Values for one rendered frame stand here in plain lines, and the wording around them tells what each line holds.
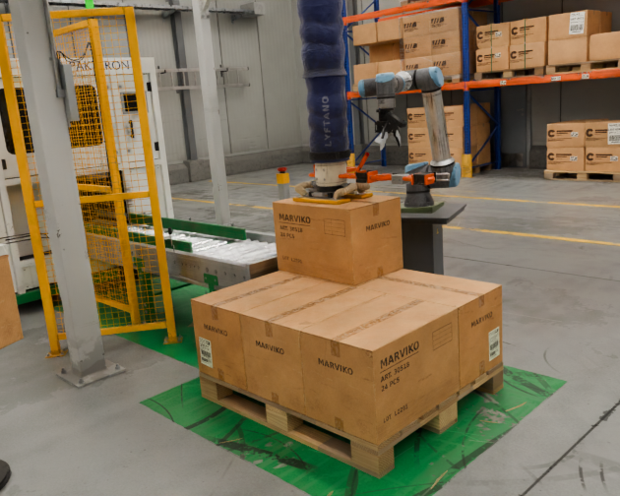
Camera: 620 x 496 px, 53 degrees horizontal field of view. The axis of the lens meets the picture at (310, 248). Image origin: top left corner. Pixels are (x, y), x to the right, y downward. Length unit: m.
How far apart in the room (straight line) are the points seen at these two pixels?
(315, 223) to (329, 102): 0.63
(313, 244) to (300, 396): 0.92
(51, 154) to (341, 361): 2.01
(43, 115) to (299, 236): 1.51
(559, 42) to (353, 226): 7.71
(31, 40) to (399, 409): 2.60
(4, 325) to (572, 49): 9.04
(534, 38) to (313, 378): 8.65
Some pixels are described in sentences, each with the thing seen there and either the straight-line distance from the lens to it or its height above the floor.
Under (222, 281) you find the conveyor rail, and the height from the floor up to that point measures 0.47.
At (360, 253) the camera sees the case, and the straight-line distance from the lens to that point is 3.22.
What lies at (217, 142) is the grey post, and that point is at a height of 1.13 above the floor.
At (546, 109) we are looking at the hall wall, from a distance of 12.05.
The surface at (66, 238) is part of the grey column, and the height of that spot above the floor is 0.84.
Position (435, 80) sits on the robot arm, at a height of 1.54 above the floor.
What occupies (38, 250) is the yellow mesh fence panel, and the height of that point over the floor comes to 0.70.
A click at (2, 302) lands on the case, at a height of 0.80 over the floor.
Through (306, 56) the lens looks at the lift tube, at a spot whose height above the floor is 1.70.
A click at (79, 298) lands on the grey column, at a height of 0.48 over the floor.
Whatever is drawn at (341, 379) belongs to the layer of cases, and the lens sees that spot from 2.59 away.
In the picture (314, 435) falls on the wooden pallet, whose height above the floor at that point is 0.02.
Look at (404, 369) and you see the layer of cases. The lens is 2.62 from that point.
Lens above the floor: 1.48
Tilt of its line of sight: 13 degrees down
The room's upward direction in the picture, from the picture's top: 4 degrees counter-clockwise
